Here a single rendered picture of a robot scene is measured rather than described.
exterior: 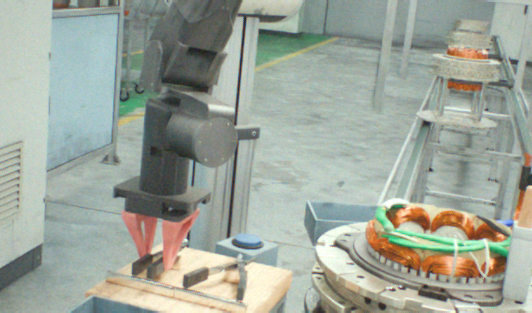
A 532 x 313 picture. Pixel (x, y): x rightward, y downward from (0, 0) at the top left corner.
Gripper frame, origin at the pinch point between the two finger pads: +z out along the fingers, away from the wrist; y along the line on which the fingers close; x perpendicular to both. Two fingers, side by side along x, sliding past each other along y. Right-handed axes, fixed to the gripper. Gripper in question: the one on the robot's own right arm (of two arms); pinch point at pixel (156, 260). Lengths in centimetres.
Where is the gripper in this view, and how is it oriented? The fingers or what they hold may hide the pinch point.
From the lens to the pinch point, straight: 100.2
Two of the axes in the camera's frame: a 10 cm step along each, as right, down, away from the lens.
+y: 9.4, 1.8, -2.8
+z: -1.1, 9.6, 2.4
